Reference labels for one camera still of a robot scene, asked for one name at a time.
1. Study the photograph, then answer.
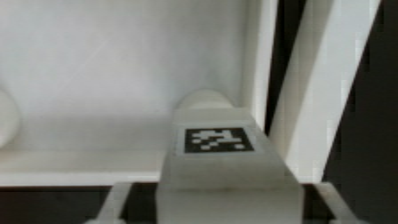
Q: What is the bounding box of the white U-shaped obstacle fence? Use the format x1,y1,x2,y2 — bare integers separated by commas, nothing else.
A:
269,0,382,183

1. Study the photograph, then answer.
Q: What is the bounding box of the white square table top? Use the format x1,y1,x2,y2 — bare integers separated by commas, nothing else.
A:
0,0,279,186

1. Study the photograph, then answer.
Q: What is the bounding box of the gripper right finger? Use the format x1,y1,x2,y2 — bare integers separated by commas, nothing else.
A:
302,182,365,224

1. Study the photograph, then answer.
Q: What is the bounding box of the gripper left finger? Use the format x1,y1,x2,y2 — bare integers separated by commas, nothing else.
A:
87,181,162,224

